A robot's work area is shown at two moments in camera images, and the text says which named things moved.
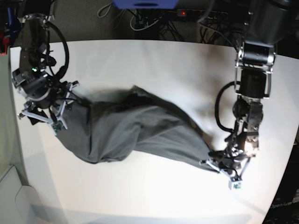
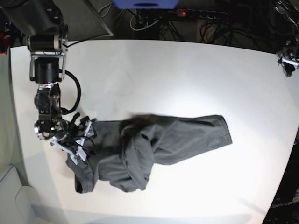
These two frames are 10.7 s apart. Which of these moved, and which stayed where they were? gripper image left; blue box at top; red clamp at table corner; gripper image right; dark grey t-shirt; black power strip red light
Moved: dark grey t-shirt; gripper image right; gripper image left
Stayed: black power strip red light; blue box at top; red clamp at table corner
